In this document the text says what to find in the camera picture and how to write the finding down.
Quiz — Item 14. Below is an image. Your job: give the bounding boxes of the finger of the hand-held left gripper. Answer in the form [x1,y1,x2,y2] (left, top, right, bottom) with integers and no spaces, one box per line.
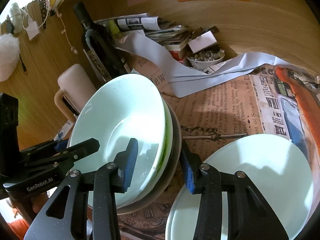
[37,140,68,153]
[24,137,100,167]

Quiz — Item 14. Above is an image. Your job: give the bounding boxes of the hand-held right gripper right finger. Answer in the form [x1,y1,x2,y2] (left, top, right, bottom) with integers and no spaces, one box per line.
[179,140,290,240]

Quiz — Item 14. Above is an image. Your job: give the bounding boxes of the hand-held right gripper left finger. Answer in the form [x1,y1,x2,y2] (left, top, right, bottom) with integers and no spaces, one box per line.
[24,137,139,240]

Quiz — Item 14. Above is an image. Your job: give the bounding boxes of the white bowl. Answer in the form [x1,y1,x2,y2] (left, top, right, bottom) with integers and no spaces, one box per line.
[117,102,173,205]

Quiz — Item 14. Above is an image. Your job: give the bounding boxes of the pink bowl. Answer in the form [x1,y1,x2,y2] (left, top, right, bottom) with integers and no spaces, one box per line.
[117,105,182,214]

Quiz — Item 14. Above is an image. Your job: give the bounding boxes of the mint green bowl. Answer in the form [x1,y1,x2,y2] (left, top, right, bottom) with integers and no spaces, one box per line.
[67,74,167,194]

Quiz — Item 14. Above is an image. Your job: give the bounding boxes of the mint green plate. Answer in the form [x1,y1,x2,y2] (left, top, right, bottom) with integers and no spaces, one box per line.
[170,134,314,240]

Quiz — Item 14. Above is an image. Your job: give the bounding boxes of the person's left hand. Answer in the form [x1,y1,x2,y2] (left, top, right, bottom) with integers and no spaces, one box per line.
[31,192,49,213]

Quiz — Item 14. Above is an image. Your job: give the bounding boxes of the blue cartoon print paper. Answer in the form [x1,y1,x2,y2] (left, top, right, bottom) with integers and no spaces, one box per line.
[54,121,75,140]

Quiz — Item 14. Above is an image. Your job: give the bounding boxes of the beige mug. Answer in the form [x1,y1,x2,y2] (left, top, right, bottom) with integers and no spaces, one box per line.
[54,64,97,118]

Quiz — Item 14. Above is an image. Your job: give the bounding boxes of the brown vintage print mat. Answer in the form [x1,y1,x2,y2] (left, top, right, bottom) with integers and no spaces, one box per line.
[110,55,265,240]

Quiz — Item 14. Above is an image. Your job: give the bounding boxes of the dark wine bottle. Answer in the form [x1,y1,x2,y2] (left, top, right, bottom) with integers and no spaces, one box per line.
[73,2,130,83]

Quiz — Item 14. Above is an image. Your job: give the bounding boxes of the white fluffy pompom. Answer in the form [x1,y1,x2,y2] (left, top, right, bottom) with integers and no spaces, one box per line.
[0,34,20,82]

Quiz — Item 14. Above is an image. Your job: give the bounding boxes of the small bowl of beads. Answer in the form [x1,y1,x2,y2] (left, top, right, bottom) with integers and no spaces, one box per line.
[186,50,225,70]

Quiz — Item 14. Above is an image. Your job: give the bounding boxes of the white charger plug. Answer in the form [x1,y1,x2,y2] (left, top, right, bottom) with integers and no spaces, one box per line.
[25,21,40,40]

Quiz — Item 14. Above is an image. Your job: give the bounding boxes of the colourful newsprint paper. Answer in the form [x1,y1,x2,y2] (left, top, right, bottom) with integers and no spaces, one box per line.
[249,65,320,153]

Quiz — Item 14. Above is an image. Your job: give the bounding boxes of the white card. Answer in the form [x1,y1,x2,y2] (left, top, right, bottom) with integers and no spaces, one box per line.
[187,31,217,53]

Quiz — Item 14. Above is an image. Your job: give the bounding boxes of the stack of magazines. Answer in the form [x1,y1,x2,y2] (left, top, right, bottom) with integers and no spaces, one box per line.
[95,15,190,53]

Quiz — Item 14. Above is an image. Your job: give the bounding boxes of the white fuzzy headband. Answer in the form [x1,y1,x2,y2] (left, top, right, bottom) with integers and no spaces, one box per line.
[9,2,22,33]

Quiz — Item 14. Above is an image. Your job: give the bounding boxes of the patterned headband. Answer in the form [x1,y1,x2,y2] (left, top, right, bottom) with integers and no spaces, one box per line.
[32,0,50,30]

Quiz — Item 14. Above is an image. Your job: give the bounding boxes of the white cord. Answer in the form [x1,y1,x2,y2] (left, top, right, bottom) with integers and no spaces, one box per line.
[54,5,78,54]

